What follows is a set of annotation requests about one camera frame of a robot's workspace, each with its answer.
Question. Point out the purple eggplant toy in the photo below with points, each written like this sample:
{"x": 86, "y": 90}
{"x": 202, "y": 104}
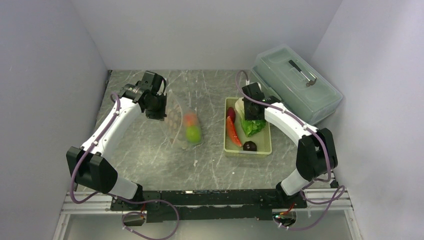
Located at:
{"x": 231, "y": 113}

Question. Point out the red watermelon slice toy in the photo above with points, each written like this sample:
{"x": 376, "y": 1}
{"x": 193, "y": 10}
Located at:
{"x": 232, "y": 133}

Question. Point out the pale green plastic basket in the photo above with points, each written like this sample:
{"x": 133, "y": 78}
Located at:
{"x": 261, "y": 138}

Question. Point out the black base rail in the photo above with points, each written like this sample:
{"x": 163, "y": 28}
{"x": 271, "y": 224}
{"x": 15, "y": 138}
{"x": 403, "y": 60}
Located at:
{"x": 166, "y": 205}

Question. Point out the clear dotted zip bag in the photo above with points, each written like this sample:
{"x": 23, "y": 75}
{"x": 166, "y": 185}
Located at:
{"x": 173, "y": 126}

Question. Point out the dark purple mangosteen toy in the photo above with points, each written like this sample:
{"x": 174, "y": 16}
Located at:
{"x": 250, "y": 146}

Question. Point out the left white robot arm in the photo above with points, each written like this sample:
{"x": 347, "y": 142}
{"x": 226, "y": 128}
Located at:
{"x": 88, "y": 164}

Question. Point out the clear lidded storage box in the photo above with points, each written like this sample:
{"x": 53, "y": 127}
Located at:
{"x": 278, "y": 78}

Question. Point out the green toy apple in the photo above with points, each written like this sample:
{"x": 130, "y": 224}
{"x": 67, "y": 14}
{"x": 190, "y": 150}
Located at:
{"x": 193, "y": 134}

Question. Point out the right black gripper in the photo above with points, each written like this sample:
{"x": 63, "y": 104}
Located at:
{"x": 248, "y": 116}

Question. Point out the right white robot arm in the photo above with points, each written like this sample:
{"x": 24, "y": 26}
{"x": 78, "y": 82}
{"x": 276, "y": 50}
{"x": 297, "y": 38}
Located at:
{"x": 316, "y": 153}

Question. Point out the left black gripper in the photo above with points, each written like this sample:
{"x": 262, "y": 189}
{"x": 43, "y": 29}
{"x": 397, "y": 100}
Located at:
{"x": 160, "y": 115}

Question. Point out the green cabbage toy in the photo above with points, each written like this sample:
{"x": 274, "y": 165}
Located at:
{"x": 249, "y": 127}

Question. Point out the orange peach toy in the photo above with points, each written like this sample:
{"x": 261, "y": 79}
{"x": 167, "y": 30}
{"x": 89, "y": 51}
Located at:
{"x": 190, "y": 119}

